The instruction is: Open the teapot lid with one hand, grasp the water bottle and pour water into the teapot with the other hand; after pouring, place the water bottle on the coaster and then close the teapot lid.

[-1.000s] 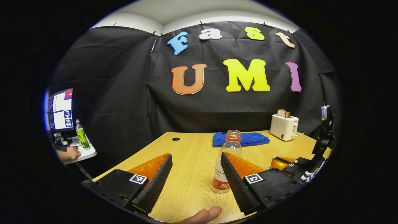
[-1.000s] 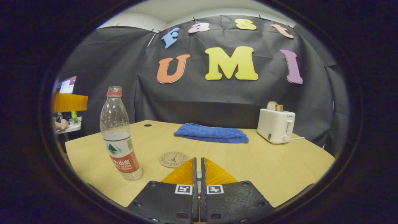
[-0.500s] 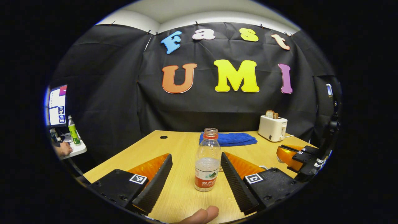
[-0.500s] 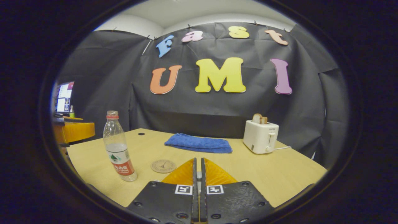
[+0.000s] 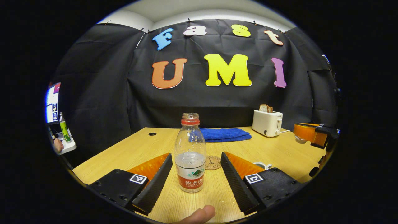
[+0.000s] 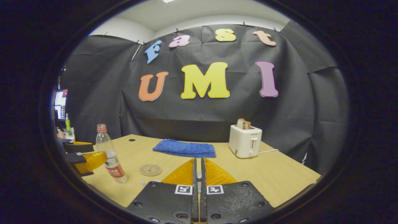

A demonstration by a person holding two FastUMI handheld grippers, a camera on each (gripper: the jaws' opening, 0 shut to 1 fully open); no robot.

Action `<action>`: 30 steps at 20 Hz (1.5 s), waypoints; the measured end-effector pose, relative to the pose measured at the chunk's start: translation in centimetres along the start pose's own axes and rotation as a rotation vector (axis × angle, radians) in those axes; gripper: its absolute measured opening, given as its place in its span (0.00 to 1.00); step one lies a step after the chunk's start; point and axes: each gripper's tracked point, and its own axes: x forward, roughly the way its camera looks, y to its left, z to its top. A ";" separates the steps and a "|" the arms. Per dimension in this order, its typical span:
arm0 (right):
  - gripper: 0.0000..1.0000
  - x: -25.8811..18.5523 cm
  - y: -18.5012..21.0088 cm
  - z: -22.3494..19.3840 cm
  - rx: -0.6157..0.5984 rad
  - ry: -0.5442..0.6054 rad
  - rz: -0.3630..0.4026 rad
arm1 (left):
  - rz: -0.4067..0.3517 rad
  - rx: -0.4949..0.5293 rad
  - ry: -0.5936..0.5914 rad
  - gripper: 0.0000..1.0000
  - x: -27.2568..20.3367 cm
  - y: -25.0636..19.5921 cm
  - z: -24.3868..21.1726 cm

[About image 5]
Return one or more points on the clear plastic water bottle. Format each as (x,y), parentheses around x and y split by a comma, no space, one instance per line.
(189,161)

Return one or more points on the white side desk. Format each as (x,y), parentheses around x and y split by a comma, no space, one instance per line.
(69,146)

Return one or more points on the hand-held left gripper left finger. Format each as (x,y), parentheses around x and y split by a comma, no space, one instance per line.
(155,183)

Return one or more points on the computer monitor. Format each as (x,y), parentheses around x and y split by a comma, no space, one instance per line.
(52,102)

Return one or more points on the round wooden coaster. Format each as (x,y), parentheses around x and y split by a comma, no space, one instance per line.
(214,163)

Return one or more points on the green bottle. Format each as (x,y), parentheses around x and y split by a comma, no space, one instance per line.
(64,127)

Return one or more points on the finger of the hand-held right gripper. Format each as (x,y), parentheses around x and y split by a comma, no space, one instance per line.
(314,124)
(318,137)

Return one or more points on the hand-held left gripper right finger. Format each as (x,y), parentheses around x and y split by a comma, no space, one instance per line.
(238,186)

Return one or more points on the blue folded towel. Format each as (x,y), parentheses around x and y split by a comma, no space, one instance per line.
(227,134)

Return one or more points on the white toaster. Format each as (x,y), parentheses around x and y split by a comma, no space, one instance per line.
(266,123)

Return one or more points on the black backdrop cloth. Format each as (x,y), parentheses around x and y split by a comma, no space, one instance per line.
(108,102)

